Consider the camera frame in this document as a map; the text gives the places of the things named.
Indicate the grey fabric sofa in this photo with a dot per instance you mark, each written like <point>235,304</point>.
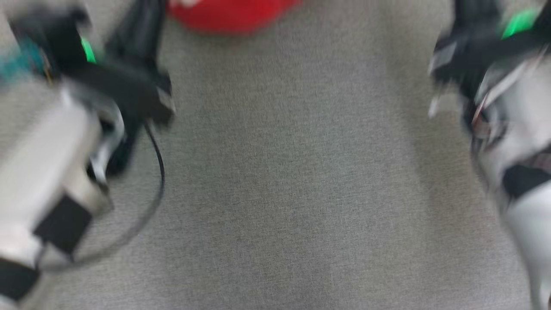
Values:
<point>292,172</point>

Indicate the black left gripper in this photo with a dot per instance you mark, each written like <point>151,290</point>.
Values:
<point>129,90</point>

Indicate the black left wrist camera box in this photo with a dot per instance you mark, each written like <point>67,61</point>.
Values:
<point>56,38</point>

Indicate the red Bulls basketball jersey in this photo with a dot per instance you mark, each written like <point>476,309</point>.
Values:
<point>232,15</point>

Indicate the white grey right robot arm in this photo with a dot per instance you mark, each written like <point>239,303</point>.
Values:
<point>529,241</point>

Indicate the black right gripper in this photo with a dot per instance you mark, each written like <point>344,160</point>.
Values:
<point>478,56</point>

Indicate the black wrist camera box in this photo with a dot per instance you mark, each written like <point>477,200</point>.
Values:
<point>546,19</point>
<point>56,38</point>

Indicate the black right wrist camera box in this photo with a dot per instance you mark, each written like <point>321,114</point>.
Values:
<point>546,19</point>

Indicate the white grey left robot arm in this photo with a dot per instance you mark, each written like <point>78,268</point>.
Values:
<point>38,163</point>

